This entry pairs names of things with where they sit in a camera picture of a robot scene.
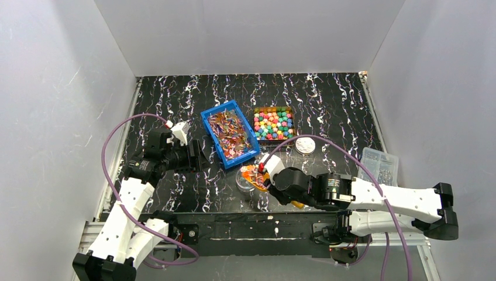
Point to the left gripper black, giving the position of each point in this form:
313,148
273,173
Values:
197,156

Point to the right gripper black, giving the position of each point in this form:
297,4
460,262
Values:
276,190

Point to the orange plastic scoop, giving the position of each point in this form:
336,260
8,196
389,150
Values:
252,174

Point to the blue plastic candy bin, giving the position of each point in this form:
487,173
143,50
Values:
234,138

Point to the square tin of star candies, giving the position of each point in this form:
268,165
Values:
273,125

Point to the clear round plastic jar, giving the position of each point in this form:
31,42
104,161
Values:
243,184

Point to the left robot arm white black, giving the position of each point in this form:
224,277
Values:
123,243

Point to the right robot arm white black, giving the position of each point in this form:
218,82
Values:
365,208

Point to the white round jar lid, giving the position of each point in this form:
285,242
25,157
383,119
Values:
305,145

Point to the clear plastic compartment box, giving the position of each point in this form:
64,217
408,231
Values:
383,166

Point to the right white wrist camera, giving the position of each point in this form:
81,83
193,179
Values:
271,165

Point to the aluminium frame rail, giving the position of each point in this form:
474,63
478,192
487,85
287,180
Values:
269,235

